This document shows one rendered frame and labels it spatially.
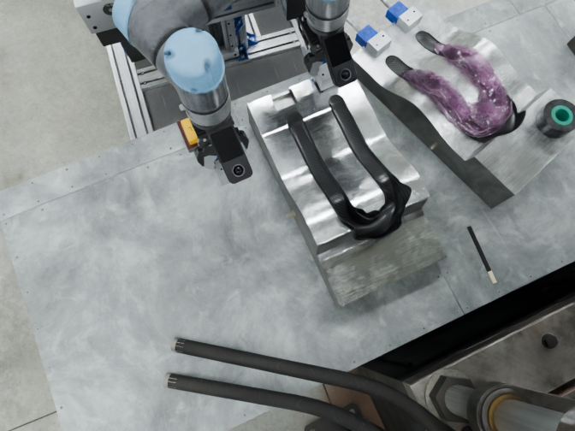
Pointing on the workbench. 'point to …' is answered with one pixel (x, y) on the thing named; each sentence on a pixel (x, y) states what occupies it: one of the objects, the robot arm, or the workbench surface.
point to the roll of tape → (556, 118)
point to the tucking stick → (482, 255)
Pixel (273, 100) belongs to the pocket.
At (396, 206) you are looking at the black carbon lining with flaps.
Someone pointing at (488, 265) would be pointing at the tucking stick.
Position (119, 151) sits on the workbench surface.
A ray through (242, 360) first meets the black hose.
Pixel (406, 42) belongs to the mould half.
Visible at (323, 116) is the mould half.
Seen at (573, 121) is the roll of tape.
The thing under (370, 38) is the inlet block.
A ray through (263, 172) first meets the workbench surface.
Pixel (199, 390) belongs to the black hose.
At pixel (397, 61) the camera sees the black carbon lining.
